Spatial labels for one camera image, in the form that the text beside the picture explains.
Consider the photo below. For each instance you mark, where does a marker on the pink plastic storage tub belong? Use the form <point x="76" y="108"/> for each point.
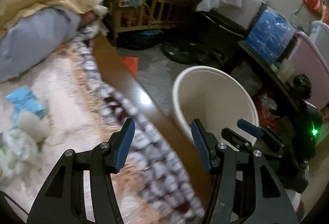
<point x="307" y="59"/>

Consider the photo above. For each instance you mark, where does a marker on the grey blue blanket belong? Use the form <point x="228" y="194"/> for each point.
<point x="33" y="38"/>

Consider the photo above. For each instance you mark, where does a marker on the wooden bed frame rail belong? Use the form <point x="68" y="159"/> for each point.
<point x="116" y="74"/>

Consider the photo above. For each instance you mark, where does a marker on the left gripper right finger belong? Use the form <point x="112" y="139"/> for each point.
<point x="241" y="176"/>

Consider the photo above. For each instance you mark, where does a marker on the checkered fringed blanket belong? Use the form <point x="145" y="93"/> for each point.
<point x="154" y="186"/>

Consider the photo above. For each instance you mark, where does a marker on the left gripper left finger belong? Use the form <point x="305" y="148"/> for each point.
<point x="61" y="197"/>

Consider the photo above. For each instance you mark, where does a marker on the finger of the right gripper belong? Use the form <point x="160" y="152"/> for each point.
<point x="250" y="128"/>
<point x="237" y="141"/>

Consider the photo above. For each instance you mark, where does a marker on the red flat box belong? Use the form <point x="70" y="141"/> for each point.
<point x="131" y="63"/>

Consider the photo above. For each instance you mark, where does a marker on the blue tissue multipack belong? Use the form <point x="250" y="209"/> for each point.
<point x="270" y="35"/>

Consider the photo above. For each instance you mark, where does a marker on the cream plastic trash bin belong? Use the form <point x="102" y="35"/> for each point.
<point x="215" y="98"/>

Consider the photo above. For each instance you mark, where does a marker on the blue plastic wrapper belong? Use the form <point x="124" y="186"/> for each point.
<point x="23" y="99"/>

